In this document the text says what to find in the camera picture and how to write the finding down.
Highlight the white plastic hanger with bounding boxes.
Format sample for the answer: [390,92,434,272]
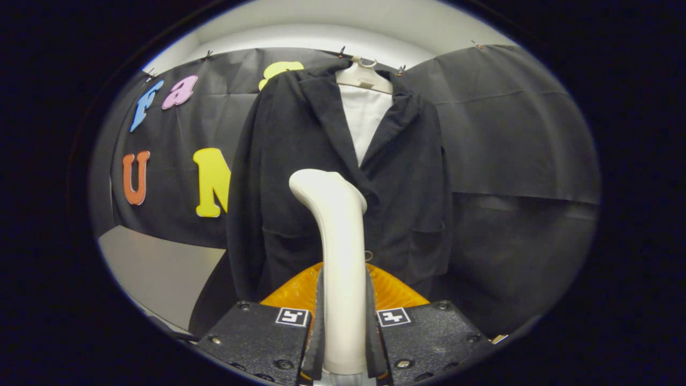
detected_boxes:
[335,55,394,95]

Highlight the black suit jacket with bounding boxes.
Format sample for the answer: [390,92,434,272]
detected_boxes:
[225,58,453,303]

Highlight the white garment steamer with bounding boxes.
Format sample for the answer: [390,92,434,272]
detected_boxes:
[288,169,368,376]

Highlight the grey cabinet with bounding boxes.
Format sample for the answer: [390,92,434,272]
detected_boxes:
[98,225,228,333]

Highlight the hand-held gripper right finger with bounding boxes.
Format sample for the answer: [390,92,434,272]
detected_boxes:
[366,263,494,386]

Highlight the black backdrop cloth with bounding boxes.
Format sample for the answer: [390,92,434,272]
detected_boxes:
[88,43,602,338]

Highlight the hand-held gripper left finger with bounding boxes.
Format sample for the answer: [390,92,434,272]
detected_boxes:
[196,262,326,386]

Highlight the white mannequin torso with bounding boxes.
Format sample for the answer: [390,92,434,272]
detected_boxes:
[339,83,394,167]

